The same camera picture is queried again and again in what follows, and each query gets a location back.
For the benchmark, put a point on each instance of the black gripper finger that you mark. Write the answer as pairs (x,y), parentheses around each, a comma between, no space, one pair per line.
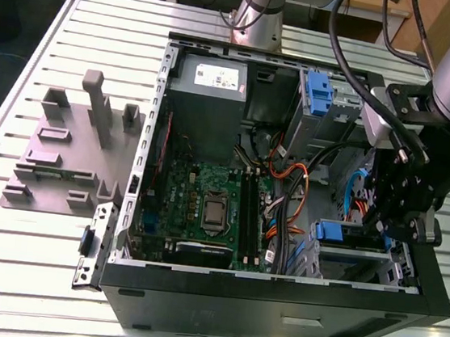
(387,191)
(413,226)

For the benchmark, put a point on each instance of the hard disk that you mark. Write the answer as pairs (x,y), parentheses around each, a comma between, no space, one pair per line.
(329,231)

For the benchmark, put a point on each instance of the metal disk bay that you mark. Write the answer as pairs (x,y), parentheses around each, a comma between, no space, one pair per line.
(353,254)

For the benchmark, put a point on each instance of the metal optical drive cage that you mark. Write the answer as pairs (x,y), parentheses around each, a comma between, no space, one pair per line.
(314,134)

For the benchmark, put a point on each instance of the black table corner cap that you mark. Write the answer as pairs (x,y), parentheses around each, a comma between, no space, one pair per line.
(422,57)

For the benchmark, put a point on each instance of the black RAM slot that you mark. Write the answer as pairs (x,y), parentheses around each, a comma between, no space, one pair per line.
(246,215)
(251,216)

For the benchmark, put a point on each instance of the wooden cabinet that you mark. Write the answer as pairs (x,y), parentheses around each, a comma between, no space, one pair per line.
(449,23)

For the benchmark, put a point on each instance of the CPU socket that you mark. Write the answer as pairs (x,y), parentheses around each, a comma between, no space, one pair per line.
(215,196)

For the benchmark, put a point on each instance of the silver CPU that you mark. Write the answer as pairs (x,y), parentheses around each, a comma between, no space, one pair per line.
(214,213)

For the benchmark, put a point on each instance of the wooden desk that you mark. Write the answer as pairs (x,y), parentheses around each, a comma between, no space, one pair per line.
(365,3)

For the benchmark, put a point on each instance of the black open PC case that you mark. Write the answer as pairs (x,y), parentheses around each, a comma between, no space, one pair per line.
(234,299)

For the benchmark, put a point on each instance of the grey power supply unit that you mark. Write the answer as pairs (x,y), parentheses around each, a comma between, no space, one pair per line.
(205,125)

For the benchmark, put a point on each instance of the black graphics card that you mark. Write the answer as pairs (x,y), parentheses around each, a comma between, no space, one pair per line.
(199,255)

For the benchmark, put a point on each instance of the green motherboard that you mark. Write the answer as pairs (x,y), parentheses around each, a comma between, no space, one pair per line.
(183,180)

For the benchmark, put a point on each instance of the black blue port plug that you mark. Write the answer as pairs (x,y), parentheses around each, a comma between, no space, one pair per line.
(86,240)

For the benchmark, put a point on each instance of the grey parts rack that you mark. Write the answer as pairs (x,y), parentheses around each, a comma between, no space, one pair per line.
(76,155)

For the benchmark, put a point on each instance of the green RAM stick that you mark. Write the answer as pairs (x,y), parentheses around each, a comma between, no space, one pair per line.
(51,175)

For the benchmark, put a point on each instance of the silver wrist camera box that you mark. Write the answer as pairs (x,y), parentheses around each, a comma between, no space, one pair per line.
(377,120)

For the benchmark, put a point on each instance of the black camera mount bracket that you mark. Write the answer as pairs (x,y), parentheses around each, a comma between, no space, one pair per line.
(399,99)

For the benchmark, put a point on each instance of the metal slot retainer bracket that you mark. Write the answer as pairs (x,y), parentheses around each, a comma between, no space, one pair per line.
(102,219)

